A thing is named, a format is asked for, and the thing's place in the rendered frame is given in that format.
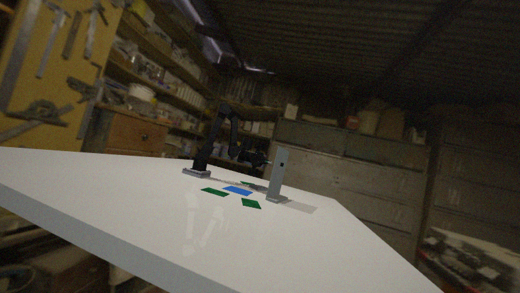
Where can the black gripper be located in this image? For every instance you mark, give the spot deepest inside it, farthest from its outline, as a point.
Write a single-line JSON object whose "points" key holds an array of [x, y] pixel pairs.
{"points": [[253, 158]]}

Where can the dark green flat rectangle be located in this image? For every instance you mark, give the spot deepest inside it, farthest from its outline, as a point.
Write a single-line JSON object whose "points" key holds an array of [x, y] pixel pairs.
{"points": [[216, 192]]}

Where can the blue flat square mat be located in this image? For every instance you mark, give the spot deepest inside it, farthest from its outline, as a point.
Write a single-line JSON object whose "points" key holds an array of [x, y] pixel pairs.
{"points": [[238, 190]]}

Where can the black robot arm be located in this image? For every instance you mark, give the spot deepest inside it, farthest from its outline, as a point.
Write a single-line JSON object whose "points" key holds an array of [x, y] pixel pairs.
{"points": [[199, 163]]}

